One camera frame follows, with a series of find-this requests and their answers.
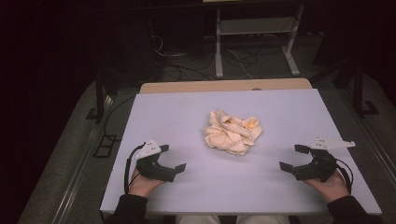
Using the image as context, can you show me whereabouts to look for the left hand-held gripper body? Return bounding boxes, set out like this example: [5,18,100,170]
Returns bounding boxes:
[135,139,166,182]

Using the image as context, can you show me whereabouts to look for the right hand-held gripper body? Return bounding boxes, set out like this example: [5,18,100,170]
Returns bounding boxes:
[306,136,356,183]

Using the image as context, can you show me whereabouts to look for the cream baby pants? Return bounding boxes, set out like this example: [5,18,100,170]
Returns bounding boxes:
[203,108,264,157]

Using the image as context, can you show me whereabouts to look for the person's left hand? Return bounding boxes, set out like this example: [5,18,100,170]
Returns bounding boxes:
[128,167,166,199]

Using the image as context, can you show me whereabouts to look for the person's right hand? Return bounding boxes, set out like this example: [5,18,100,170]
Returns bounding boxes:
[303,170,350,203]

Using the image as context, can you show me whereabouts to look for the pale lilac board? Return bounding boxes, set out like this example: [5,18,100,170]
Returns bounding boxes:
[100,89,383,217]

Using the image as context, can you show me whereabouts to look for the wooden table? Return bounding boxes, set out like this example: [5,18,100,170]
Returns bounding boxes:
[138,77,313,94]

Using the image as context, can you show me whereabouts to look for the black metal stand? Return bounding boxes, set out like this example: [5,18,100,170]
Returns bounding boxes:
[85,74,114,124]
[311,58,380,119]

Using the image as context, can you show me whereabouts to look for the white metal stand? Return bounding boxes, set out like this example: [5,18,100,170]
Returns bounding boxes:
[214,4,305,78]

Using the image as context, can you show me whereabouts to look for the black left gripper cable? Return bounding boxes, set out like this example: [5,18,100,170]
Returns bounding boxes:
[123,142,147,195]

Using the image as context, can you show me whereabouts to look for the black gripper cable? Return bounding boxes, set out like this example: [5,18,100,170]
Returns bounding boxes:
[334,158,355,196]
[123,142,147,195]

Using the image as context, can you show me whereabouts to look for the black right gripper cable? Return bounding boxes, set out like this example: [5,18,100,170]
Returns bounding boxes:
[334,158,355,196]

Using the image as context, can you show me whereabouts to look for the aluminium floor rail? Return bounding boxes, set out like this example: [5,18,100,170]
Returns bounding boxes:
[50,94,115,224]
[339,89,396,176]

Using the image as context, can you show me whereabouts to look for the black floor cable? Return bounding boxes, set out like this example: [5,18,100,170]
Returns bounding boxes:
[103,94,136,143]

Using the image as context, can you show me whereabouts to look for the tangle of black floor cables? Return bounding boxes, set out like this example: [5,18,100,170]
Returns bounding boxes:
[150,35,219,82]

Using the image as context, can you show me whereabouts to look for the white floor cable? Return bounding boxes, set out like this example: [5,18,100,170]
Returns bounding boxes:
[226,49,254,79]

